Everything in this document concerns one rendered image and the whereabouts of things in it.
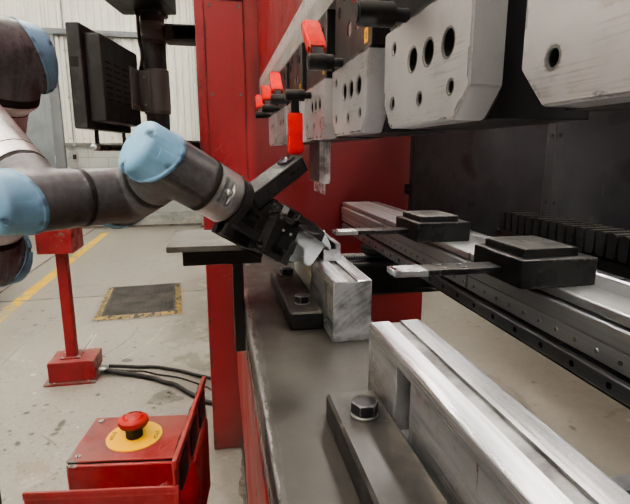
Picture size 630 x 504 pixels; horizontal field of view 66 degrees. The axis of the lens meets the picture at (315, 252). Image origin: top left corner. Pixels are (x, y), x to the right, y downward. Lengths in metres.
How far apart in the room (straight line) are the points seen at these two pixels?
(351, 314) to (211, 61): 1.24
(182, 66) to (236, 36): 6.39
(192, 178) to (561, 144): 0.77
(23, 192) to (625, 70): 0.56
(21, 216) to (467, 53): 0.49
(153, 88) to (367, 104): 1.90
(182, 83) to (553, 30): 7.95
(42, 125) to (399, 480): 8.14
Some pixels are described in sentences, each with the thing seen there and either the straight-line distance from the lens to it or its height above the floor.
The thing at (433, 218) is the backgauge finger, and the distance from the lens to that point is 0.97.
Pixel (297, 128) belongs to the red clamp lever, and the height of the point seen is 1.19.
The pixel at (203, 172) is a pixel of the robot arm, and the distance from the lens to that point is 0.64.
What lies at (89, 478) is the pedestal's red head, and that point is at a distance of 0.73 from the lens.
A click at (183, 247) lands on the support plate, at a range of 0.85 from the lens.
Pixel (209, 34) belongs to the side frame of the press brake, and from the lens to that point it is 1.81.
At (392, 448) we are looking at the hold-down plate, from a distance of 0.46.
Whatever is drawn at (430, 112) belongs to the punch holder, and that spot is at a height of 1.18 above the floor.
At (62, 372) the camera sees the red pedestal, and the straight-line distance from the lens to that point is 2.83.
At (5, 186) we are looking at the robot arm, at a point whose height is 1.12.
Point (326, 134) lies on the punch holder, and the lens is 0.70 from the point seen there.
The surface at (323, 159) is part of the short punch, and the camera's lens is 0.89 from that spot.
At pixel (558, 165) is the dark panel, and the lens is 1.14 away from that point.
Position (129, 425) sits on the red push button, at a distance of 0.72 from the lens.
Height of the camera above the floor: 1.15
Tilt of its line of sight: 12 degrees down
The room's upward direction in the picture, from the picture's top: straight up
